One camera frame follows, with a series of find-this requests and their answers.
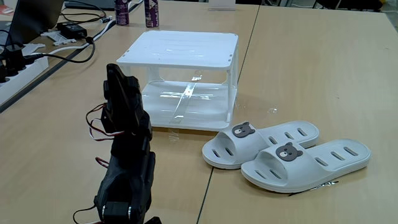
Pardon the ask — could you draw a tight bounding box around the white bear slipper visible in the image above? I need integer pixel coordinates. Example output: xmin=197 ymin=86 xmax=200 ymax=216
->
xmin=201 ymin=120 xmax=320 ymax=170
xmin=241 ymin=138 xmax=373 ymax=194

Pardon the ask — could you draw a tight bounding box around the white plastic shelf box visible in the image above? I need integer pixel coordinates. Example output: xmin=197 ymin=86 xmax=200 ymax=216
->
xmin=116 ymin=30 xmax=239 ymax=132

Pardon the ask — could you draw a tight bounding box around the purple drink can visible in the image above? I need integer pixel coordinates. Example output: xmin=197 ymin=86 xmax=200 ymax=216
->
xmin=144 ymin=0 xmax=160 ymax=29
xmin=114 ymin=0 xmax=130 ymax=26

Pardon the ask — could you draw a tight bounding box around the white sign stand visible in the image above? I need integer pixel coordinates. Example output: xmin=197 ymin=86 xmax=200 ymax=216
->
xmin=207 ymin=0 xmax=237 ymax=12

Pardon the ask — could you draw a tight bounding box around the black power adapter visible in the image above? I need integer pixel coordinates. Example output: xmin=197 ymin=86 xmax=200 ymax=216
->
xmin=56 ymin=21 xmax=88 ymax=40

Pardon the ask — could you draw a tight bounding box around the white printed plastic part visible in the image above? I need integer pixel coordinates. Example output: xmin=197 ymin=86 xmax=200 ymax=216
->
xmin=40 ymin=30 xmax=77 ymax=47

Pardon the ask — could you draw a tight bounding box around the white flat plastic piece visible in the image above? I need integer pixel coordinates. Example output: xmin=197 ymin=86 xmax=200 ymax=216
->
xmin=21 ymin=42 xmax=46 ymax=57

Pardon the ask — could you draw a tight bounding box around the white power strip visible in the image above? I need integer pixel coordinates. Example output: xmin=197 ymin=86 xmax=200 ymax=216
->
xmin=0 ymin=55 xmax=50 ymax=105

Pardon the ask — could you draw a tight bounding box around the black laptop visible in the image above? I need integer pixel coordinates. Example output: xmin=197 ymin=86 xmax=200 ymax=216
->
xmin=5 ymin=0 xmax=65 ymax=46

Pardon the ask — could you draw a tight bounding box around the black plug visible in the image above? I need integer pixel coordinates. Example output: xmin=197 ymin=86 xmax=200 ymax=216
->
xmin=2 ymin=44 xmax=26 ymax=78

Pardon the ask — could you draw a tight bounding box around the white cable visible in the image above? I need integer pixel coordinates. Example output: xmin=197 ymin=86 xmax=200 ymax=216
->
xmin=46 ymin=18 xmax=118 ymax=55

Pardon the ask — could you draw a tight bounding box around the black adapter cable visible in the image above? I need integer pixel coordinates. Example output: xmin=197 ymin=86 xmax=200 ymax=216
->
xmin=29 ymin=36 xmax=96 ymax=64

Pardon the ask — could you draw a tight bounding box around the looped black cable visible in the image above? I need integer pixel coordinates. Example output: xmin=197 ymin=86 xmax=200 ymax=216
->
xmin=60 ymin=0 xmax=108 ymax=25

